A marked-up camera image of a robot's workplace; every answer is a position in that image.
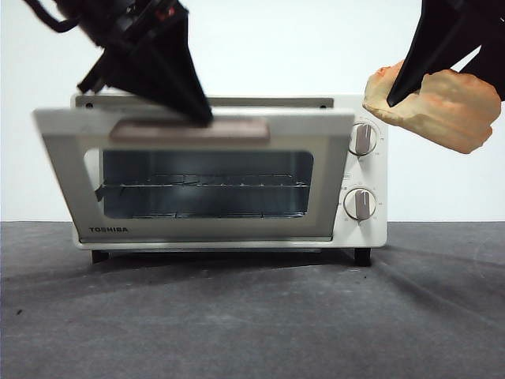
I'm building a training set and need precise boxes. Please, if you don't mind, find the oven temperature knob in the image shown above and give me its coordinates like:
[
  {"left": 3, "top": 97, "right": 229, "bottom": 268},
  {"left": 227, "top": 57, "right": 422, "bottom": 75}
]
[{"left": 350, "top": 122, "right": 378, "bottom": 156}]

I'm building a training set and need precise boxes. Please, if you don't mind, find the oven timer knob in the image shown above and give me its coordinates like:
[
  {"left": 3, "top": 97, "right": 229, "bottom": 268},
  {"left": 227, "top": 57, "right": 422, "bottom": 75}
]
[{"left": 342, "top": 188, "right": 376, "bottom": 221}]

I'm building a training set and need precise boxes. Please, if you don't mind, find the oven glass door with handle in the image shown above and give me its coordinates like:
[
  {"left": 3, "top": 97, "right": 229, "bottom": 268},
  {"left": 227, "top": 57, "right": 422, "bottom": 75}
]
[{"left": 32, "top": 107, "right": 357, "bottom": 242}]

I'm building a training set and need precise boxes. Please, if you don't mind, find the dark grey table cloth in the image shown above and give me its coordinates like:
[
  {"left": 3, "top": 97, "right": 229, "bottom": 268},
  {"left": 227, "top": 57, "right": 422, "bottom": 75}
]
[{"left": 0, "top": 220, "right": 505, "bottom": 379}]

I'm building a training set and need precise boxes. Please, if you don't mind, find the white Toshiba toaster oven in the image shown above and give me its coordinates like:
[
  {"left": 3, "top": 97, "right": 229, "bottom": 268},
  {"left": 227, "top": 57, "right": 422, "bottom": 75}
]
[{"left": 70, "top": 93, "right": 389, "bottom": 266}]

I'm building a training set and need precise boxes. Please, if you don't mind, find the oven wire rack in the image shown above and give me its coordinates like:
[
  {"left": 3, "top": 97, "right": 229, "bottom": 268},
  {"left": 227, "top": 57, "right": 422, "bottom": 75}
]
[{"left": 94, "top": 173, "right": 312, "bottom": 203}]

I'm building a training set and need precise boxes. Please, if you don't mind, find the golden bread loaf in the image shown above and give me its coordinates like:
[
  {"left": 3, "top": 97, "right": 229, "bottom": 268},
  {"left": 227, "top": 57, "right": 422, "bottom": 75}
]
[{"left": 362, "top": 61, "right": 501, "bottom": 155}]

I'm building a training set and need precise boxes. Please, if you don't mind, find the black cable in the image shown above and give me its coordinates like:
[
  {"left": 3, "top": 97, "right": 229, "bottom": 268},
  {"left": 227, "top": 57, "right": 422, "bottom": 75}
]
[{"left": 22, "top": 0, "right": 82, "bottom": 34}]

